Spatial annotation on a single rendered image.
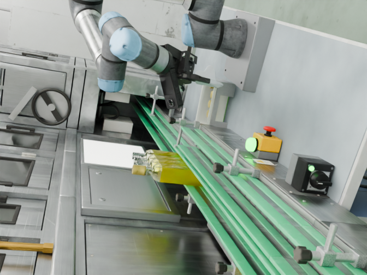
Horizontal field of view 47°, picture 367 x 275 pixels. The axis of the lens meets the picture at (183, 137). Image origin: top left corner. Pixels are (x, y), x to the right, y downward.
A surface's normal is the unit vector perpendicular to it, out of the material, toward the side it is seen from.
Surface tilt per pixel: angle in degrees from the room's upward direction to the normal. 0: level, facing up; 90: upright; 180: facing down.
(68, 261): 90
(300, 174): 0
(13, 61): 90
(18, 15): 90
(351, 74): 0
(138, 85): 90
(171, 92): 42
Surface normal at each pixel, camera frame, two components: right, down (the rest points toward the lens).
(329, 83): -0.95, -0.13
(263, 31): 0.21, 0.37
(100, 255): 0.19, -0.96
